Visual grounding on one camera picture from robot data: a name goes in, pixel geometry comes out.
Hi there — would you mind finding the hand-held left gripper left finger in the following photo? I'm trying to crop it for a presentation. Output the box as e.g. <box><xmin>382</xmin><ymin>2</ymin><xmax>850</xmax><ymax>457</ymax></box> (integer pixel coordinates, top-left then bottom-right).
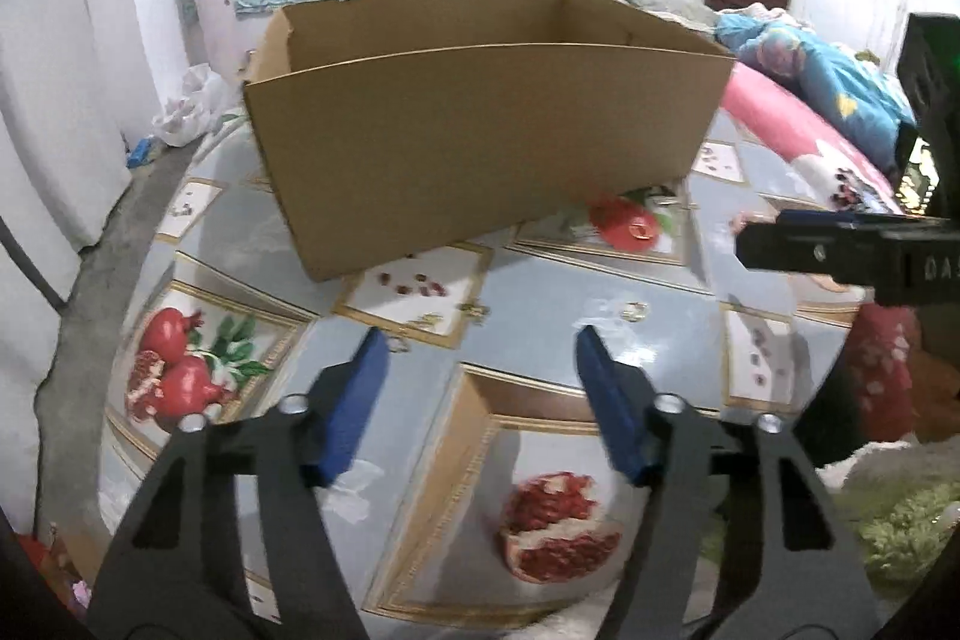
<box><xmin>88</xmin><ymin>326</ymin><xmax>391</xmax><ymax>640</ymax></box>

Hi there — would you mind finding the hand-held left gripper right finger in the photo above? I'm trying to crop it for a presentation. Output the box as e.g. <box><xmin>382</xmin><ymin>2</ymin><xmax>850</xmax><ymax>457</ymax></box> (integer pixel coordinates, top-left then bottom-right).
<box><xmin>575</xmin><ymin>325</ymin><xmax>878</xmax><ymax>640</ymax></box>

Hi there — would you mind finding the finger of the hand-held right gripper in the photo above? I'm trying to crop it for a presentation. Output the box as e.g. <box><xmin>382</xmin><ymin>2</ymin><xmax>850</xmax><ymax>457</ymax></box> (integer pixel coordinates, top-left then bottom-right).
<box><xmin>735</xmin><ymin>222</ymin><xmax>901</xmax><ymax>290</ymax></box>
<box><xmin>776</xmin><ymin>209</ymin><xmax>938</xmax><ymax>227</ymax></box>

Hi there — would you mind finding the brown cardboard box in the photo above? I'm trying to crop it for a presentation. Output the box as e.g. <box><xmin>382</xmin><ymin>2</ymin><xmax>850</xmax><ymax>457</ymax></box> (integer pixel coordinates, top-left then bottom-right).
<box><xmin>241</xmin><ymin>0</ymin><xmax>737</xmax><ymax>283</ymax></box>

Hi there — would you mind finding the fruit print tablecloth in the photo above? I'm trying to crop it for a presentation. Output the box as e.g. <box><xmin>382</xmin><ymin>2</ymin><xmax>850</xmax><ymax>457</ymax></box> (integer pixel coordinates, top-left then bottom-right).
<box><xmin>97</xmin><ymin>107</ymin><xmax>863</xmax><ymax>633</ymax></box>

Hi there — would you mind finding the pink floral blanket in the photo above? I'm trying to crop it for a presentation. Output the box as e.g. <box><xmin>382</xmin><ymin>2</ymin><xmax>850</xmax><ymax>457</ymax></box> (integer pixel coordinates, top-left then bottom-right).
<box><xmin>720</xmin><ymin>62</ymin><xmax>946</xmax><ymax>446</ymax></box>

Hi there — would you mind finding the blue patterned blanket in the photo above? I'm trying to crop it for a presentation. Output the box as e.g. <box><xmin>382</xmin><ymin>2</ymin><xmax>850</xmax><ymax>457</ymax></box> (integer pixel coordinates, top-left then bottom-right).
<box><xmin>712</xmin><ymin>6</ymin><xmax>920</xmax><ymax>176</ymax></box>

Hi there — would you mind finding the green fluffy rug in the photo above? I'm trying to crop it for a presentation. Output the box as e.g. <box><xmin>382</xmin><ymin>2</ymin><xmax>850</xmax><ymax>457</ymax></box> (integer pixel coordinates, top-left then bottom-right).
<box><xmin>697</xmin><ymin>437</ymin><xmax>960</xmax><ymax>611</ymax></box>

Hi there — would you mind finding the white plastic bag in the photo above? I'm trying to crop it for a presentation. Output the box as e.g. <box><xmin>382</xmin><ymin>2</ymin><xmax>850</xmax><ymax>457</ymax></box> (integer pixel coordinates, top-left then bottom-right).
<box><xmin>152</xmin><ymin>62</ymin><xmax>245</xmax><ymax>148</ymax></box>

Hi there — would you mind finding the white dotted cover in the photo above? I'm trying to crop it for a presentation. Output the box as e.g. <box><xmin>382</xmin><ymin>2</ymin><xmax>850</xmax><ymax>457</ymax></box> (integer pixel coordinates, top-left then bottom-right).
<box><xmin>178</xmin><ymin>0</ymin><xmax>260</xmax><ymax>86</ymax></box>

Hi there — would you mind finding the black cable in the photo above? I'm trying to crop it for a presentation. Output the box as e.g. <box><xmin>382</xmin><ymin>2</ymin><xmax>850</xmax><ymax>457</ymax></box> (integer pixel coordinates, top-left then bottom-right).
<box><xmin>0</xmin><ymin>220</ymin><xmax>68</xmax><ymax>311</ymax></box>

